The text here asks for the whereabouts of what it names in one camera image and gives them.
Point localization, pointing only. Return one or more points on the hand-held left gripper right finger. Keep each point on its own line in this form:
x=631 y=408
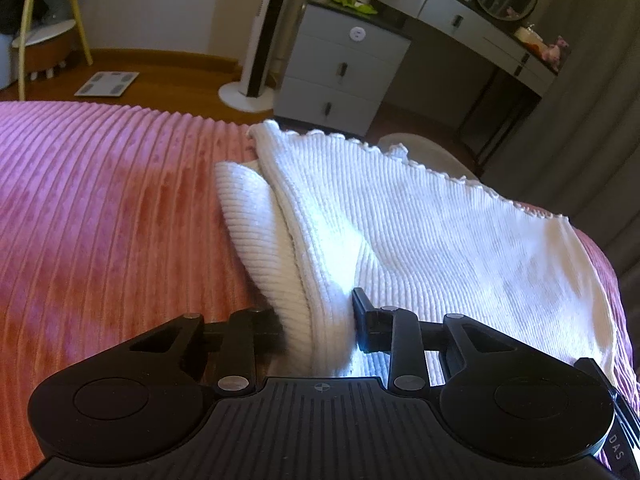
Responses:
x=361 y=320

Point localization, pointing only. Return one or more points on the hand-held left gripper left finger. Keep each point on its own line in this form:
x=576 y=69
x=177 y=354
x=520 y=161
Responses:
x=265 y=332

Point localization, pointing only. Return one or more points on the white ribbed sweater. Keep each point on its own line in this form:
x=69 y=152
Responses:
x=425 y=235

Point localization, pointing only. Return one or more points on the white chair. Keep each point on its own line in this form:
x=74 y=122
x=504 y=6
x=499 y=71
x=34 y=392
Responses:
x=400 y=141

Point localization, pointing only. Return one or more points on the pink ribbed blanket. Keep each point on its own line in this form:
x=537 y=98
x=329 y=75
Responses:
x=100 y=210

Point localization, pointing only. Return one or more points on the grey drawer chest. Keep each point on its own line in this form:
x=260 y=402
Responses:
x=345 y=60

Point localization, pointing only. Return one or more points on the grey curtain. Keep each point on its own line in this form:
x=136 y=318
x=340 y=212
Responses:
x=590 y=135

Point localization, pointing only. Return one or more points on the white bathroom scale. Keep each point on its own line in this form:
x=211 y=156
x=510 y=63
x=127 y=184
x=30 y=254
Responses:
x=106 y=84

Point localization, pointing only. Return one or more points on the white tower fan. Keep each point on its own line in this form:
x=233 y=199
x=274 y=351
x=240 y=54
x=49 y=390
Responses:
x=260 y=35

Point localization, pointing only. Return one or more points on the green leafy item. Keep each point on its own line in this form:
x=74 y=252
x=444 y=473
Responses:
x=357 y=6

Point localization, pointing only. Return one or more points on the grey dressing table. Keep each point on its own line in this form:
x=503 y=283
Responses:
x=480 y=25

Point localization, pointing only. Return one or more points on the pink plush toy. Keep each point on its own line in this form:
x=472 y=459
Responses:
x=556 y=52

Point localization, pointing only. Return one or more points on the brown round stool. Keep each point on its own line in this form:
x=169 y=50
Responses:
x=47 y=57

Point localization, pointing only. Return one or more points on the round white side table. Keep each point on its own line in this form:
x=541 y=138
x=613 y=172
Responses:
x=45 y=32

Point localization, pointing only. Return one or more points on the dark cloth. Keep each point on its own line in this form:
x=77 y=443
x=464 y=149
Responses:
x=12 y=10

